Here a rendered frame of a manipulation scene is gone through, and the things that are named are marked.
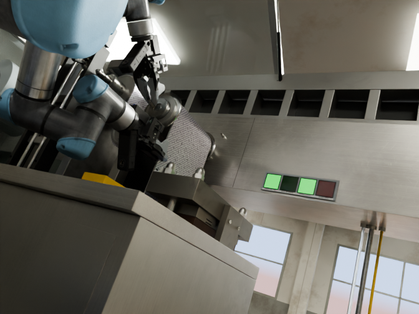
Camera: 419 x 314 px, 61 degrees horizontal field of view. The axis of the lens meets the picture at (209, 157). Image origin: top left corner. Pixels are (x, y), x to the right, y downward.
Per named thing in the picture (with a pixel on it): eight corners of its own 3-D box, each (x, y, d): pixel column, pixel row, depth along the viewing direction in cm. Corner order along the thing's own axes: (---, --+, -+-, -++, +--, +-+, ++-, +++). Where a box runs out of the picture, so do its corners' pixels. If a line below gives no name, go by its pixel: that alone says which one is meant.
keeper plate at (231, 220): (213, 240, 101) (225, 204, 105) (227, 249, 109) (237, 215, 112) (221, 242, 99) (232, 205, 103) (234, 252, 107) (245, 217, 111)
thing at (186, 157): (149, 178, 106) (171, 124, 112) (187, 205, 124) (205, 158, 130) (151, 178, 106) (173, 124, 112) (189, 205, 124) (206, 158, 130)
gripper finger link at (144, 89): (160, 101, 119) (156, 73, 116) (148, 106, 115) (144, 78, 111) (153, 101, 121) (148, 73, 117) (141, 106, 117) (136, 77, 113)
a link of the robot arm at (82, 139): (42, 147, 85) (63, 108, 88) (88, 166, 86) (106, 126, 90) (36, 137, 77) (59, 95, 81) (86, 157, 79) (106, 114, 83)
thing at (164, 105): (156, 121, 112) (143, 112, 117) (160, 124, 113) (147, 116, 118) (171, 102, 113) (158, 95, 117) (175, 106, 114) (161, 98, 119)
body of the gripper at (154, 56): (169, 71, 115) (162, 32, 110) (151, 78, 108) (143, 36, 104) (151, 73, 119) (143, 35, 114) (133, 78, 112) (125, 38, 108)
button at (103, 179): (79, 180, 77) (84, 171, 78) (101, 193, 82) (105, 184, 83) (101, 185, 73) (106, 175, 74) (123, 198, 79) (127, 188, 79)
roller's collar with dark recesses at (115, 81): (98, 88, 129) (105, 73, 131) (108, 98, 134) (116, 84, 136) (110, 88, 126) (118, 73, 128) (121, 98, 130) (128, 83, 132)
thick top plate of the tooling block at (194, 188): (144, 190, 98) (153, 170, 101) (209, 232, 130) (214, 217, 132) (192, 199, 90) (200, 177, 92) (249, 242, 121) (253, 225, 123)
